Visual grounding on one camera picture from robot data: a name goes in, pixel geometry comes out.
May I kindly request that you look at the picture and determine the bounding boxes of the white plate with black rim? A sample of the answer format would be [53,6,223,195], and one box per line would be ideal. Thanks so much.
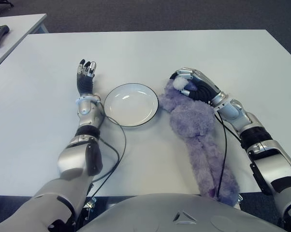
[103,83,159,128]

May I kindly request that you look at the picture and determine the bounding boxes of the purple plush bunny doll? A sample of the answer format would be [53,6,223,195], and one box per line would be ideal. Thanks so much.
[159,76,241,207]

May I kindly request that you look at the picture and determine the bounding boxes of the white side table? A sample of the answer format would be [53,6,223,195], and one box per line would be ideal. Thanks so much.
[0,13,49,73]

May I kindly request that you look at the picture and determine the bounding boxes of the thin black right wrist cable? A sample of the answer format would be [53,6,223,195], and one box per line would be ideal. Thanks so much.
[213,112,227,198]

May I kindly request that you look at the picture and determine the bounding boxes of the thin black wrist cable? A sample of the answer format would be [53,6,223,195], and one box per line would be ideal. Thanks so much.
[87,116,127,201]
[213,112,227,198]

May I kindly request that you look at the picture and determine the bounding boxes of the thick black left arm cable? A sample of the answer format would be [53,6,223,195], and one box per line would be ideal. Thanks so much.
[92,137,120,182]

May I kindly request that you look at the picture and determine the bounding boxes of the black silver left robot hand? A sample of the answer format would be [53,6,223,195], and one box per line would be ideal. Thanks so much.
[75,58,98,97]

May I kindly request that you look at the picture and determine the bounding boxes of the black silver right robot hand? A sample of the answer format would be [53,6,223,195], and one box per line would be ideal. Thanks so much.
[169,68,227,107]

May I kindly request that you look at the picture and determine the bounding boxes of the grey robot torso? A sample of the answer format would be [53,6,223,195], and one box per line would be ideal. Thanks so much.
[74,193,285,232]

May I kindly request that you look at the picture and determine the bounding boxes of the thin black left wrist cable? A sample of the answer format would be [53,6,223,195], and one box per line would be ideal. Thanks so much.
[87,116,127,201]

